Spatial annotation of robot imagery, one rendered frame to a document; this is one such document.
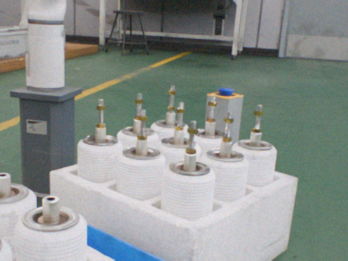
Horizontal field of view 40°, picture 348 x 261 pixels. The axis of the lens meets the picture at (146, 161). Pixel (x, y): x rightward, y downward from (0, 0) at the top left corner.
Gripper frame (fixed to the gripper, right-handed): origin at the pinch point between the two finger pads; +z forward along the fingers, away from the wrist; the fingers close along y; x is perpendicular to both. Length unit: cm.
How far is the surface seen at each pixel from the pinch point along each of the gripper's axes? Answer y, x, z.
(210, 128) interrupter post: -0.6, 0.0, 21.6
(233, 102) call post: 16.3, -5.0, 18.3
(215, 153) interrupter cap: -15.4, -1.6, 23.1
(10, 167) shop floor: 31, 65, 48
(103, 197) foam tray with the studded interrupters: -24.8, 18.9, 31.0
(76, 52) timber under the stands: 353, 145, 43
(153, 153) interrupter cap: -19.1, 10.3, 22.8
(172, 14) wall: 513, 71, 6
